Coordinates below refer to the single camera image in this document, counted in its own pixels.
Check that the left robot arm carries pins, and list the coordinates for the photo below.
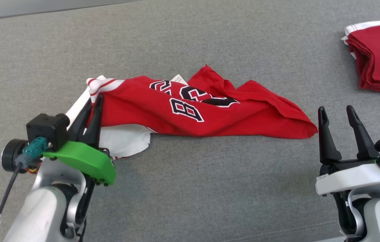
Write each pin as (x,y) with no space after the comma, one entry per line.
(42,215)

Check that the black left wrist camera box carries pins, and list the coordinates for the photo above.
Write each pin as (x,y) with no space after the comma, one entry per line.
(47,129)

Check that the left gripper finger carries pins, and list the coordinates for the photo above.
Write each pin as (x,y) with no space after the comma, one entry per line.
(96,131)
(80,119)

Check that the black left wrist cylinder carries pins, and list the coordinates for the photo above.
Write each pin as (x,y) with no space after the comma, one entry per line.
(10,156)

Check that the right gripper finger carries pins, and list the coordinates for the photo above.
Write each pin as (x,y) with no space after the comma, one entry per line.
(363,144)
(328,144)

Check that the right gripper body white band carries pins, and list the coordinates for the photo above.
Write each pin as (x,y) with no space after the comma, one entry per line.
(348,179)

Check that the red jersey with black numbers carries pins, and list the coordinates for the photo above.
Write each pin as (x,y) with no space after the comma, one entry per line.
(237,117)

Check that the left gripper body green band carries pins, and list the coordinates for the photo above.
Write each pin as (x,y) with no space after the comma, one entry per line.
(89,159)

